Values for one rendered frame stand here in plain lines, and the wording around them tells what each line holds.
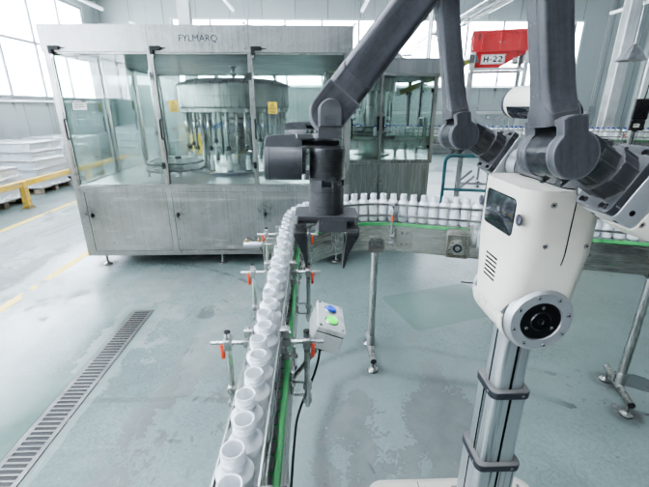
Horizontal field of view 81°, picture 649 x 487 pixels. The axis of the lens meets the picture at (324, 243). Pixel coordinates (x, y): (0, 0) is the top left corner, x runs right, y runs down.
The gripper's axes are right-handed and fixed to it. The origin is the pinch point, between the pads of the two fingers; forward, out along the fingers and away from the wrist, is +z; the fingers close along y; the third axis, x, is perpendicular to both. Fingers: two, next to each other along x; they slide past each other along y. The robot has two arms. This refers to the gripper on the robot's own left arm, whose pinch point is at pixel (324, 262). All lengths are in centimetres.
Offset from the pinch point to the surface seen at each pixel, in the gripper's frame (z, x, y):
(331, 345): 33.8, 24.9, 3.1
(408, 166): 54, 521, 141
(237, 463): 25.0, -18.3, -13.1
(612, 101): -55, 847, 676
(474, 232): 36, 134, 85
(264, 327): 25.6, 20.5, -13.9
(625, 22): -218, 867, 675
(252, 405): 25.6, -5.8, -12.8
